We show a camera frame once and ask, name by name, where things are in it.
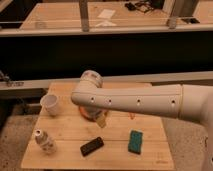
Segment wooden board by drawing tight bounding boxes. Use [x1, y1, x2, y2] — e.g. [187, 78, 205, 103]
[21, 82, 174, 171]

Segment white paper cup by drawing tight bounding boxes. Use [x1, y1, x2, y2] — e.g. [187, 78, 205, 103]
[40, 94, 60, 116]

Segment grey metal post right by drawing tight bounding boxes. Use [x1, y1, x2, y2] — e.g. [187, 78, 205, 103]
[167, 0, 184, 29]

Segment black cables pile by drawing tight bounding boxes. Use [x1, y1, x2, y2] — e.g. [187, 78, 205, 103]
[124, 1, 155, 14]

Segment green sponge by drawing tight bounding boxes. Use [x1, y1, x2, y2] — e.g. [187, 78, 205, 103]
[128, 130, 143, 154]

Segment orange carrot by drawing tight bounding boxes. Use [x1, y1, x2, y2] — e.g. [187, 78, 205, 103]
[130, 113, 135, 120]

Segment black rectangular block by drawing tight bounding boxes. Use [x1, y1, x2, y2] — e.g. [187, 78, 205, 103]
[80, 137, 104, 156]

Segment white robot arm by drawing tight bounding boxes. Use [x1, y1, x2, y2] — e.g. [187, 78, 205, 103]
[71, 70, 213, 171]

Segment orange bowl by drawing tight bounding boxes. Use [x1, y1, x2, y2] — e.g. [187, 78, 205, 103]
[78, 106, 108, 121]

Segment metal clamp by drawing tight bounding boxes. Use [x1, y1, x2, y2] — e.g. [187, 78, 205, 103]
[0, 70, 24, 87]

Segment white paper sheet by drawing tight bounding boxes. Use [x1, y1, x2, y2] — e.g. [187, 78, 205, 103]
[98, 9, 115, 19]

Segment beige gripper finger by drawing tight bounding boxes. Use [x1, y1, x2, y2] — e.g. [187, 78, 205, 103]
[95, 113, 106, 128]

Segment grey metal post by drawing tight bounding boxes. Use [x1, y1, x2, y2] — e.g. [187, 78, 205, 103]
[167, 0, 184, 29]
[79, 0, 89, 32]

